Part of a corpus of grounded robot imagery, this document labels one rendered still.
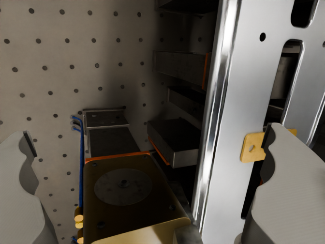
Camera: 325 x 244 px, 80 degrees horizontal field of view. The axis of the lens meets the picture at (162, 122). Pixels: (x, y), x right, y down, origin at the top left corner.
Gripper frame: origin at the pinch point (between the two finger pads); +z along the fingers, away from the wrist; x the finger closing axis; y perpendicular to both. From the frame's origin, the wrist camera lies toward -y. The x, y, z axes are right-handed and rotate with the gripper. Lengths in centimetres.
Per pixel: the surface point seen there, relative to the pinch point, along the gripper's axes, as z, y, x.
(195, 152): 18.3, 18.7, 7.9
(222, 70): 8.1, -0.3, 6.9
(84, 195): 2.8, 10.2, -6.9
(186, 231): -0.9, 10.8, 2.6
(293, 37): 10.9, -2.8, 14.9
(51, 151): 25.7, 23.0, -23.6
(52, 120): 27.5, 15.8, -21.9
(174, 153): 17.1, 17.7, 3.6
